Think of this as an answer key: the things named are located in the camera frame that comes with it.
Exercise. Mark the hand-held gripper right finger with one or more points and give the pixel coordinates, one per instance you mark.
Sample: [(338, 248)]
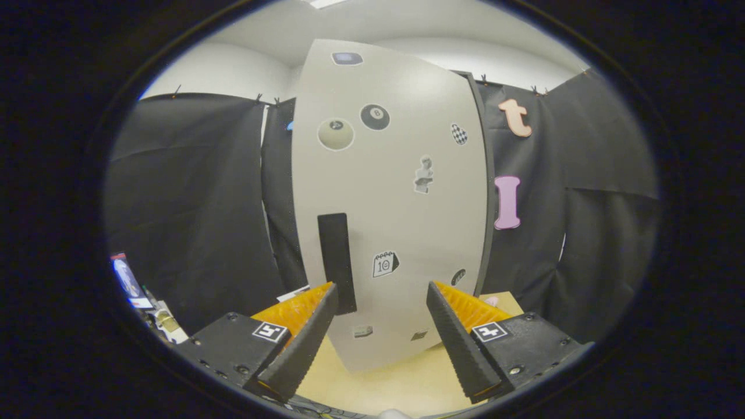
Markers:
[(460, 349)]

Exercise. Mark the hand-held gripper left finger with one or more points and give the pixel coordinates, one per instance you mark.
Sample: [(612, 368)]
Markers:
[(305, 349)]

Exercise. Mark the dark grey shoe cabinet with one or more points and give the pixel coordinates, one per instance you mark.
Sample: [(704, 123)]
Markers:
[(491, 203)]

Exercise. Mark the white cardboard box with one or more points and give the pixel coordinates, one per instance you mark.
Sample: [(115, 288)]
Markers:
[(294, 294)]

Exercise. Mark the pink and green plush toy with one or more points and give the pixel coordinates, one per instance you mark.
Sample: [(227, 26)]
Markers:
[(492, 301)]

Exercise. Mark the small brass object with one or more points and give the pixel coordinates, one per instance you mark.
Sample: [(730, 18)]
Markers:
[(167, 321)]

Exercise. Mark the black backdrop cloth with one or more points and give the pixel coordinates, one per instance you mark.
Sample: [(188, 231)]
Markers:
[(186, 203)]

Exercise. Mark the long ceiling light panel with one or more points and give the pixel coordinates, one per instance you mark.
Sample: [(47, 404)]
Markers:
[(326, 3)]

